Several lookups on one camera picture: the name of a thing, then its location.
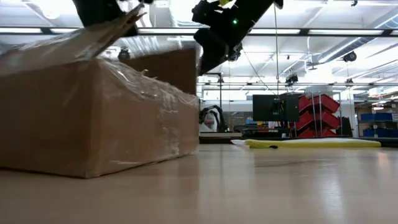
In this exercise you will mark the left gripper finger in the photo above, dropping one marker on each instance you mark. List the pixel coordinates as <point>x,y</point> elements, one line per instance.
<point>132,30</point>

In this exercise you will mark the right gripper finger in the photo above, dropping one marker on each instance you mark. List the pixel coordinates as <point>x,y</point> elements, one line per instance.
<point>213,49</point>

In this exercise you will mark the taped brown cardboard box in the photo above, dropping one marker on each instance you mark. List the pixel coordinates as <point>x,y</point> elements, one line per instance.
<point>93,124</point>

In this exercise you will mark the black background robot arm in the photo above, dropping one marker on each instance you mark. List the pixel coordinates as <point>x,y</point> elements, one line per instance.
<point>217,110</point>

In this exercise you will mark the yellow gripper tag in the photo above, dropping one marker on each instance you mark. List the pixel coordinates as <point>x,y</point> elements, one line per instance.
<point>224,2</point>

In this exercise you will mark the black ceiling spotlight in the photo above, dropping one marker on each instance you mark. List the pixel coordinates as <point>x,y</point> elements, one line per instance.
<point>123,55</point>
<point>292,79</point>
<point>350,57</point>

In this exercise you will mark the large black monitor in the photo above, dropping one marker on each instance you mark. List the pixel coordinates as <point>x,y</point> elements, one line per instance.
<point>267,109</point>

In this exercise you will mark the background wooden table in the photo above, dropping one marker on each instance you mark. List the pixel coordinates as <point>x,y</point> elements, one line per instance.
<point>220,135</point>

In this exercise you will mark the red bin rack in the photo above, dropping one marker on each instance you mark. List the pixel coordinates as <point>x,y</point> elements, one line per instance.
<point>320,115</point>

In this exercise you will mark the blue bin storage shelf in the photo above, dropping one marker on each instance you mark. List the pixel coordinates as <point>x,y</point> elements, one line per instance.
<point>379,124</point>

